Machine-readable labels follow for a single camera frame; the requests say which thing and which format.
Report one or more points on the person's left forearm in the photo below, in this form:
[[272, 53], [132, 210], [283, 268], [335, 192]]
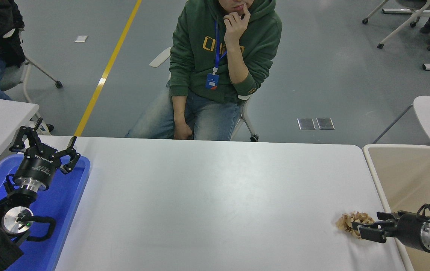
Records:
[[239, 62]]

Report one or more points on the blue plastic tray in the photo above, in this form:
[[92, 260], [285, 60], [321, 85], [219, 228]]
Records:
[[64, 210]]

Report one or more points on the silver floor plate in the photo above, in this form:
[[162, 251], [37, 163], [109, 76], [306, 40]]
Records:
[[325, 123], [306, 124]]

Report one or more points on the person's right hand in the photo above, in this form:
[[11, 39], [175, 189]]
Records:
[[183, 131]]

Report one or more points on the person's right forearm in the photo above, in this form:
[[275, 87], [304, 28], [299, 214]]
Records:
[[180, 111]]

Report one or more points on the white shoe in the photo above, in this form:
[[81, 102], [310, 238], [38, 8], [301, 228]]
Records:
[[43, 131]]

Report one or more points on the grey seat rolling chair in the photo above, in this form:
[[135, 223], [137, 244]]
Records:
[[406, 22], [11, 77]]

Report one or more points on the large pale plastic bin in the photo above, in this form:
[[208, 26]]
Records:
[[414, 180]]

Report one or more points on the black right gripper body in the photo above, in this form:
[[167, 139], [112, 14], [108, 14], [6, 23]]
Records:
[[408, 229]]

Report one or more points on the white rolling chair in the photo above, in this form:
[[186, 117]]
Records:
[[159, 57]]

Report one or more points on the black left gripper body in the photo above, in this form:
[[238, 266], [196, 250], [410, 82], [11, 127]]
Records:
[[38, 165]]

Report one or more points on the person's left hand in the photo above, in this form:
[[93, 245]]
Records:
[[236, 26]]

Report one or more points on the tan paper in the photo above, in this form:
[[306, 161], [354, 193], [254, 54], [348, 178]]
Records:
[[346, 222]]

